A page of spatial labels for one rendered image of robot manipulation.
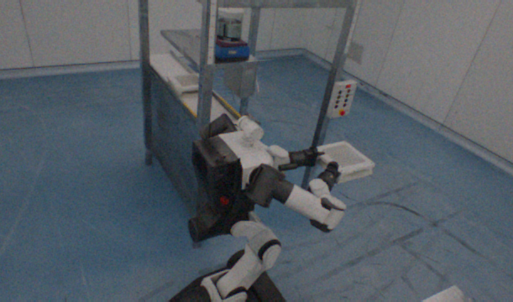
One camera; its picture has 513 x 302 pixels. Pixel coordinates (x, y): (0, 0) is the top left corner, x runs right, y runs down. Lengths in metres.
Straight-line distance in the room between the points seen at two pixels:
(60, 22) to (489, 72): 5.07
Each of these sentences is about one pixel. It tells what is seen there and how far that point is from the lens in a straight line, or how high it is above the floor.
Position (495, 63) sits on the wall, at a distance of 4.99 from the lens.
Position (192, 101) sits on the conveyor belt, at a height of 0.94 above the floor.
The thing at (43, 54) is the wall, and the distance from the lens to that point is 5.44.
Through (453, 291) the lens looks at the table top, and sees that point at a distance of 1.86.
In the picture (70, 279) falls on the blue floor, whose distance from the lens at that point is 2.77.
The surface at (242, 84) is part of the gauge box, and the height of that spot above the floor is 1.24.
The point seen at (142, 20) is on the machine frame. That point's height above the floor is 1.32.
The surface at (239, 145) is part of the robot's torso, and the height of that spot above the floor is 1.28.
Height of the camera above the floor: 2.12
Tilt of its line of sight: 33 degrees down
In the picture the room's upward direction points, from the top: 9 degrees clockwise
